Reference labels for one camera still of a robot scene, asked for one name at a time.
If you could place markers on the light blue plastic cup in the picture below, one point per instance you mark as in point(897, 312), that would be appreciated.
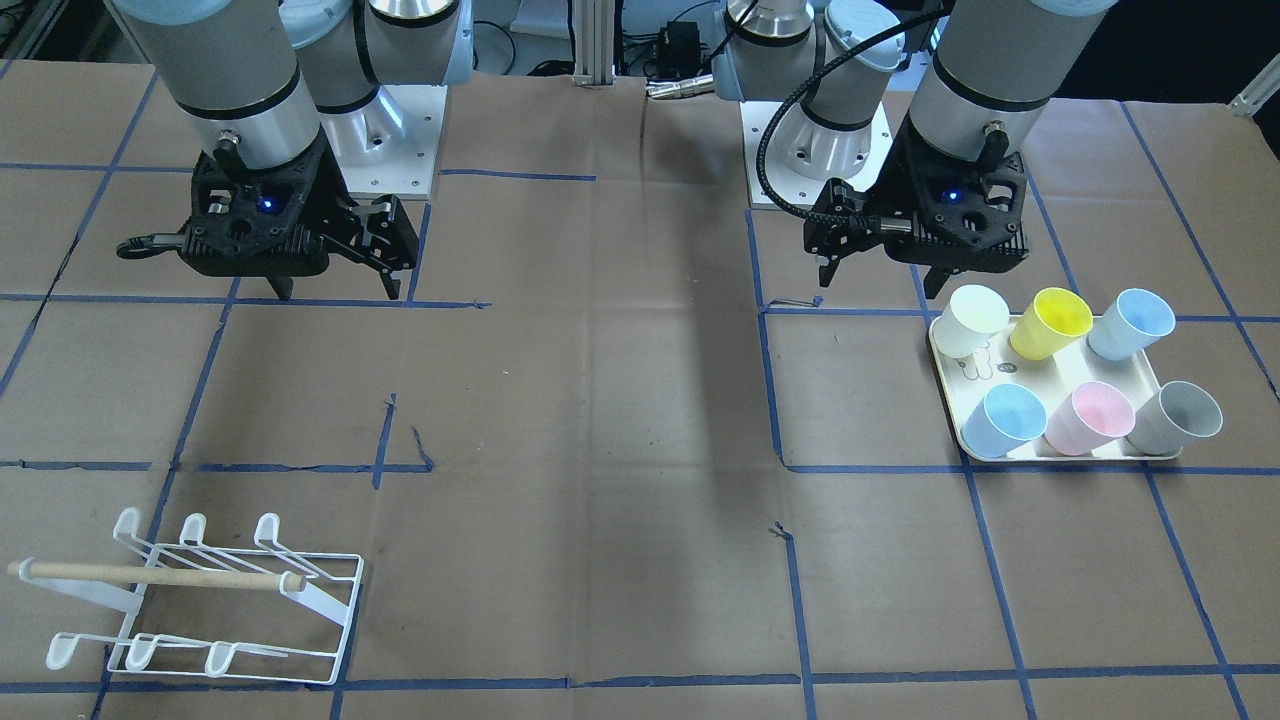
point(1007, 417)

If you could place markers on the white wire cup rack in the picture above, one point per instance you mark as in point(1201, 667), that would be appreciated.
point(190, 608)

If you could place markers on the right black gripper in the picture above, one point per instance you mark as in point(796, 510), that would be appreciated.
point(334, 206)

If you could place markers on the grey plastic cup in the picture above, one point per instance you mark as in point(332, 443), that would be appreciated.
point(1180, 414)

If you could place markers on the aluminium frame post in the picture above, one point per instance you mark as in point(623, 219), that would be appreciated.
point(593, 36)

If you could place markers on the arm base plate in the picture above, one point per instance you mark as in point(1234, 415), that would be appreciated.
point(390, 145)
point(802, 155)

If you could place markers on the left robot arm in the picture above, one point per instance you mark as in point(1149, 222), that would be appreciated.
point(997, 60)

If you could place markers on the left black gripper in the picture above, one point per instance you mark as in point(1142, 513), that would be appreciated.
point(893, 193)

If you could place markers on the light blue cup rear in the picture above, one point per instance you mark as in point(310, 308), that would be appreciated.
point(1137, 319)

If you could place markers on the yellow plastic cup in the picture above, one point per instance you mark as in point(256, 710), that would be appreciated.
point(1055, 318)

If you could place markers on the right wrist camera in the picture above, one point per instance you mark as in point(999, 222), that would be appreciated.
point(379, 235)

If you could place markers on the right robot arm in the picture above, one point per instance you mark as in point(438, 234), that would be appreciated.
point(286, 96)

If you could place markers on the white plastic cup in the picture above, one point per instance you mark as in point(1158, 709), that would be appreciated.
point(973, 315)

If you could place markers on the pink plastic cup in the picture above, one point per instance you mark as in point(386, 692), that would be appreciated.
point(1094, 414)

